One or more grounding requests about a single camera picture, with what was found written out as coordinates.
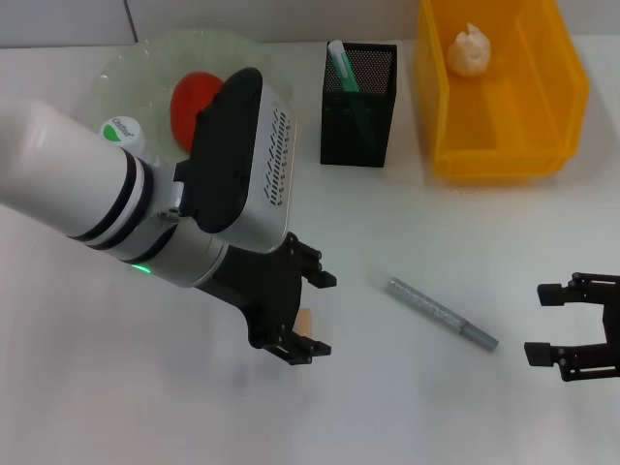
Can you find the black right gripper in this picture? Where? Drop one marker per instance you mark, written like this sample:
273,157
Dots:
611,322

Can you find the grey marker pen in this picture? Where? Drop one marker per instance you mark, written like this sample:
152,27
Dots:
436,310

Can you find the clear water bottle green label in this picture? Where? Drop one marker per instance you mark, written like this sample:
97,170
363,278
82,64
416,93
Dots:
121,133

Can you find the pale green glass fruit plate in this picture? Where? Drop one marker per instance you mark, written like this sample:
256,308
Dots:
145,77

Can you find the black mesh pen holder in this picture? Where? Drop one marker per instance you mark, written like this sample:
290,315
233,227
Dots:
356,131

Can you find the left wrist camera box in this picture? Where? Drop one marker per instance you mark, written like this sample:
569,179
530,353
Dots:
232,145

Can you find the green pen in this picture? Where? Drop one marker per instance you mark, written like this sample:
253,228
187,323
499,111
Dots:
344,68

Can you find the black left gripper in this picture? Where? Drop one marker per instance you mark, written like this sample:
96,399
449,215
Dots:
261,290

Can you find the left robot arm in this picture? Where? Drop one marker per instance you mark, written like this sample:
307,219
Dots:
63,169

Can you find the yellow plastic bin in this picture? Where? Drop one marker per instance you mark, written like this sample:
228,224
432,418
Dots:
484,126

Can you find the red-orange round fruit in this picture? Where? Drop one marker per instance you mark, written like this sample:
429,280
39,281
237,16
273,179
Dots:
191,106

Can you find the tan eraser block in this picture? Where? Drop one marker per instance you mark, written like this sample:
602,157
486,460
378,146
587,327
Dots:
306,323

